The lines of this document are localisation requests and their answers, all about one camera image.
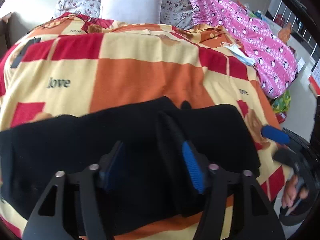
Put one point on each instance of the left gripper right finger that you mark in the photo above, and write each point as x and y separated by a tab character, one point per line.
253	215

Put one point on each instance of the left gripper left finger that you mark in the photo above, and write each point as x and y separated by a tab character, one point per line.
54	215

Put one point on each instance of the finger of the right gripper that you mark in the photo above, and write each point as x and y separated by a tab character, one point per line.
289	158
275	134

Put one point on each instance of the black pants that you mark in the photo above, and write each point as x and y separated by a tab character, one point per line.
149	181

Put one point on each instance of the right hand black glove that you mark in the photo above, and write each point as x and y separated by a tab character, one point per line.
290	192

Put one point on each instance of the green patterned cloth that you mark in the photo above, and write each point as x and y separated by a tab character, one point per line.
282	103

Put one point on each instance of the pink penguin pajama garment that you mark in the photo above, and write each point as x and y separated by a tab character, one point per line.
274	61

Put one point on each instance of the light blue face mask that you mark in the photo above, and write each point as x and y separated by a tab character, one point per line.
235	50

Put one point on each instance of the metal railing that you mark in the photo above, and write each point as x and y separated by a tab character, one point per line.
283	16

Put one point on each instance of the red orange checkered blanket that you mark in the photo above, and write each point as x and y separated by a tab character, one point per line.
85	65

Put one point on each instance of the black smartphone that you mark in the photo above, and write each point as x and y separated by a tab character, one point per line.
21	54

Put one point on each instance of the white square pillow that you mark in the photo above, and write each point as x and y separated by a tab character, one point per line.
131	11

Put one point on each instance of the floral pillow left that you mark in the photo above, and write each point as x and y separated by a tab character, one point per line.
89	8

